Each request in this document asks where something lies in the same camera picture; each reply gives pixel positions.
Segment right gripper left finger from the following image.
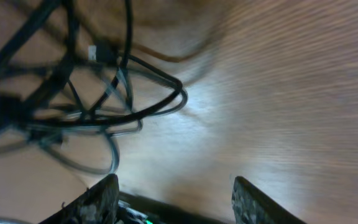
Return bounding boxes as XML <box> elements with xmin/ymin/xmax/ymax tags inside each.
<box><xmin>40</xmin><ymin>174</ymin><xmax>119</xmax><ymax>224</ymax></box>

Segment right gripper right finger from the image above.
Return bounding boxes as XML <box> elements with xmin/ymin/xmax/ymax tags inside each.
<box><xmin>231</xmin><ymin>176</ymin><xmax>305</xmax><ymax>224</ymax></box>

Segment thick black usb cable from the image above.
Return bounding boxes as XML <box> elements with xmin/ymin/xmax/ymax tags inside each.
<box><xmin>0</xmin><ymin>0</ymin><xmax>183</xmax><ymax>150</ymax></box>

